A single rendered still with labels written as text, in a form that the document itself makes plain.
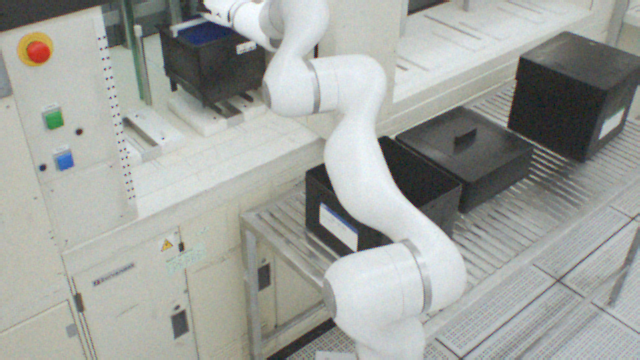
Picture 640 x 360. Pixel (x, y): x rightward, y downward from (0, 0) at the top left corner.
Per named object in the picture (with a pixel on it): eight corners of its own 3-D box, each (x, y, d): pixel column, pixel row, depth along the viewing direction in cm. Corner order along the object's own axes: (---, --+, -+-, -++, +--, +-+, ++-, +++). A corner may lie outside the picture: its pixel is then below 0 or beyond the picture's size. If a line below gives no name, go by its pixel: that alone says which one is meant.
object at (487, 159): (464, 214, 176) (472, 175, 168) (388, 163, 194) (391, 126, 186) (531, 174, 191) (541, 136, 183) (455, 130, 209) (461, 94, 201)
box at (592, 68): (583, 165, 195) (606, 90, 180) (502, 126, 211) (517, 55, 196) (626, 130, 211) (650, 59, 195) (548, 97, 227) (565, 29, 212)
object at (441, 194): (302, 224, 172) (302, 171, 162) (380, 185, 186) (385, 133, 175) (374, 286, 155) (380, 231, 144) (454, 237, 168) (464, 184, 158)
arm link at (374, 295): (434, 369, 113) (455, 271, 99) (334, 399, 108) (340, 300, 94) (405, 319, 122) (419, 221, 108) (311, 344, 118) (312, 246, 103)
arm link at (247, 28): (253, -8, 160) (228, 20, 159) (286, 9, 152) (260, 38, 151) (269, 15, 167) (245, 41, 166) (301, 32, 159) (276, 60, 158)
